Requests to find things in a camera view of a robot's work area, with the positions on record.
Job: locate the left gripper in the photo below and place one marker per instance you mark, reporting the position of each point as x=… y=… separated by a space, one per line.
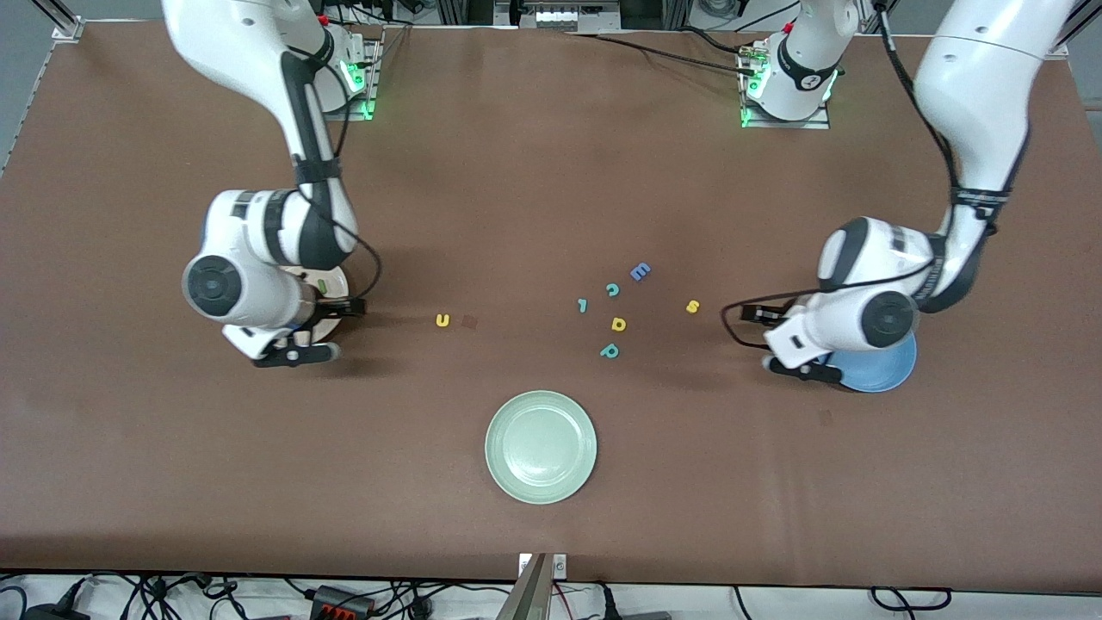
x=761 y=313

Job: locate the aluminium profile bar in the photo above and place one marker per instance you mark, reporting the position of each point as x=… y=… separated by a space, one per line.
x=529 y=594

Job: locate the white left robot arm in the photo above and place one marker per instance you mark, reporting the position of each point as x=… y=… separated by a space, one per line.
x=981 y=77

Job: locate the black power adapter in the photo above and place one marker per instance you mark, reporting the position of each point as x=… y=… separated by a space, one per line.
x=52 y=613

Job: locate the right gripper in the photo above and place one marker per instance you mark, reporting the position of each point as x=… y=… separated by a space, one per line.
x=337 y=306

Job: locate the metal corner bracket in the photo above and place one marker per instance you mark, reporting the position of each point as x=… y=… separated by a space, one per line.
x=1055 y=45
x=67 y=33

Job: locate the black power plug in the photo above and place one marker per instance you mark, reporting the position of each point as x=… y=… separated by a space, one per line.
x=607 y=603

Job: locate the red black power strip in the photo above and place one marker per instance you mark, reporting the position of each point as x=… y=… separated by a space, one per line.
x=340 y=603

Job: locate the pale green round plate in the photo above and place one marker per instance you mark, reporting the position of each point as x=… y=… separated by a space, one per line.
x=541 y=448

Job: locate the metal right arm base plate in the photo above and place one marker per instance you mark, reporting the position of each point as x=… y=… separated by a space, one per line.
x=353 y=116

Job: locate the blue round plate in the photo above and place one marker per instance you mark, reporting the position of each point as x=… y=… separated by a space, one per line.
x=887 y=370

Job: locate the beige round plate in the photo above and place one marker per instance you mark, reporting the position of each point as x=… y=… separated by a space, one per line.
x=338 y=286

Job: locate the blue foam letter E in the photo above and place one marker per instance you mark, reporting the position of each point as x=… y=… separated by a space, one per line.
x=640 y=272

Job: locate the teal foam letter p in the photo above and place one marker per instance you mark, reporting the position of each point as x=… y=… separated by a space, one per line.
x=615 y=350

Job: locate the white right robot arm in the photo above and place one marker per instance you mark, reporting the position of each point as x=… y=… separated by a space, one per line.
x=232 y=34

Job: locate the white mounting bracket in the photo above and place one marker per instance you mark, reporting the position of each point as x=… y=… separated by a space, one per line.
x=560 y=566

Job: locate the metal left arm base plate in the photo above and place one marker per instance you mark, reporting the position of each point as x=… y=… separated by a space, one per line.
x=783 y=124

